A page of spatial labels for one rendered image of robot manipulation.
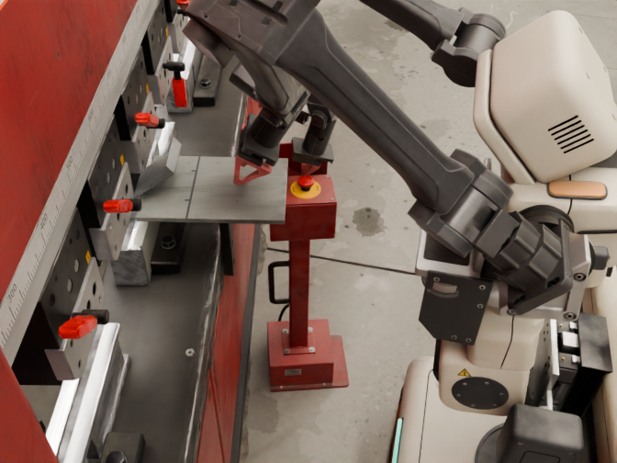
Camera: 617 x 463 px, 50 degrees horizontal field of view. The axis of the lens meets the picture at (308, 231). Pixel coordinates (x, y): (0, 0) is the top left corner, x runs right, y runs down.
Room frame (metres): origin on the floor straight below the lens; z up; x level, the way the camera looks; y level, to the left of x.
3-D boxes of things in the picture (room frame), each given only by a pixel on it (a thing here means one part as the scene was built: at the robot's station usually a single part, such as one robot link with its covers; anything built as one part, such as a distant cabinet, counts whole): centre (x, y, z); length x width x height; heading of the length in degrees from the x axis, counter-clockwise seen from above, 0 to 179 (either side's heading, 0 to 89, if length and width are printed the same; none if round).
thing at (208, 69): (1.55, 0.27, 0.89); 0.30 x 0.05 x 0.03; 0
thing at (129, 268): (1.00, 0.32, 0.92); 0.39 x 0.06 x 0.10; 0
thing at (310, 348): (1.25, 0.02, 0.13); 0.10 x 0.10 x 0.01; 6
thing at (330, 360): (1.25, -0.01, 0.06); 0.25 x 0.20 x 0.12; 96
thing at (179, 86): (1.10, 0.26, 1.12); 0.04 x 0.02 x 0.10; 90
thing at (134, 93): (0.92, 0.32, 1.18); 0.15 x 0.09 x 0.17; 0
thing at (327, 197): (1.25, 0.02, 0.75); 0.20 x 0.16 x 0.18; 6
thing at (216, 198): (0.94, 0.17, 1.00); 0.26 x 0.18 x 0.01; 90
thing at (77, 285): (0.52, 0.32, 1.18); 0.15 x 0.09 x 0.17; 0
